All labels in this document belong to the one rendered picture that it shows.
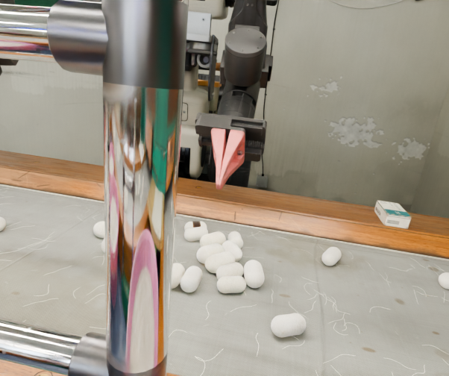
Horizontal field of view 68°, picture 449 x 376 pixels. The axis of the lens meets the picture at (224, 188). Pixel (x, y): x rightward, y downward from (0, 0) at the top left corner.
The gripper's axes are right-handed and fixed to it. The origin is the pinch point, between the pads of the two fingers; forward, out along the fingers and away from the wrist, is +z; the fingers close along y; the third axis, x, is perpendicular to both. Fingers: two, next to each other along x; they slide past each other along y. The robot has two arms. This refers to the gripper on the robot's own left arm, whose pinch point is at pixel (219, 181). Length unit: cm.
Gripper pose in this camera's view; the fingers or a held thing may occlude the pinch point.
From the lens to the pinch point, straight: 45.4
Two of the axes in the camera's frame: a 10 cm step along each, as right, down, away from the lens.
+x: 0.4, 5.2, 8.6
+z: -1.9, 8.4, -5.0
